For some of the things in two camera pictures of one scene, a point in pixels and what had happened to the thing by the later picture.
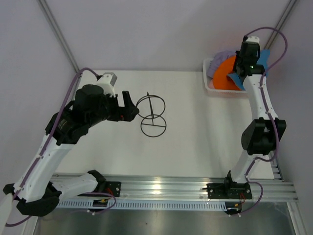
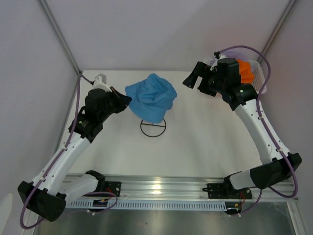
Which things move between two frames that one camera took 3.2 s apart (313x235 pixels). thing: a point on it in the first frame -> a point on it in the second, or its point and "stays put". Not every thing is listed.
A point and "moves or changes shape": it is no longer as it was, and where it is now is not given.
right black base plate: [229, 190] stays put
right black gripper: [236, 58] -> [199, 70]
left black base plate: [110, 187] stays put
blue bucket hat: [263, 58] moves or changes shape
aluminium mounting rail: [145, 186] stays put
